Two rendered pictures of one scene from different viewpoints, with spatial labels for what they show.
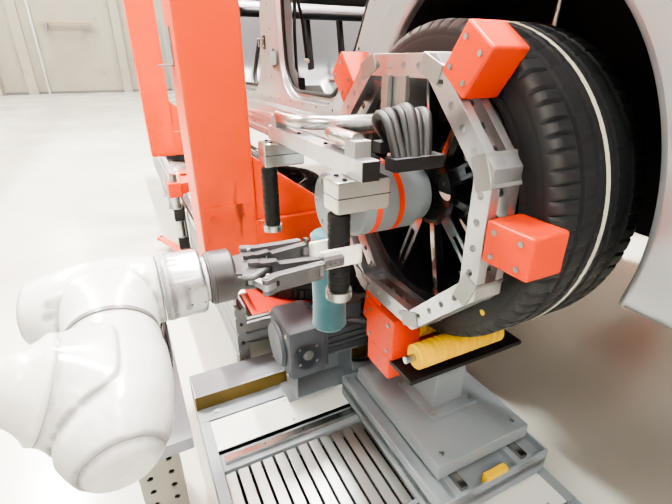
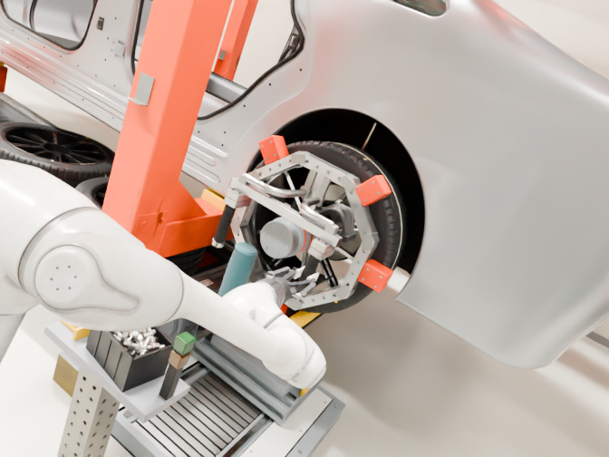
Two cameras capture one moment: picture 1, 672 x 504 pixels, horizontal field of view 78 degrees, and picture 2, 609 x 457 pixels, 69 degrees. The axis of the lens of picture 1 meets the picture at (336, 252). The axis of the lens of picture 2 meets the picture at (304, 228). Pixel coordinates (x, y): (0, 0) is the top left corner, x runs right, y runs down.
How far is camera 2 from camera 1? 0.98 m
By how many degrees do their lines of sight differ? 39
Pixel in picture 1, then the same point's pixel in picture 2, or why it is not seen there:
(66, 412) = (309, 357)
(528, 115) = (383, 218)
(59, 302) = (254, 311)
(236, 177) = (165, 193)
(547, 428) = not seen: hidden behind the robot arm
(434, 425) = not seen: hidden behind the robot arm
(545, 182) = (385, 247)
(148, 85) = not seen: outside the picture
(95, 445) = (322, 367)
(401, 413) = (253, 362)
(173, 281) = (278, 297)
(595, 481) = (336, 388)
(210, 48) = (184, 105)
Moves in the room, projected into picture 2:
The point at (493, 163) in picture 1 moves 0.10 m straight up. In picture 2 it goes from (373, 239) to (386, 213)
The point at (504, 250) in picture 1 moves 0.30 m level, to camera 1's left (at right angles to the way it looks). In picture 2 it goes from (371, 277) to (302, 277)
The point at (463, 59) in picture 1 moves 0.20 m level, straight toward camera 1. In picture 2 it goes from (368, 190) to (398, 217)
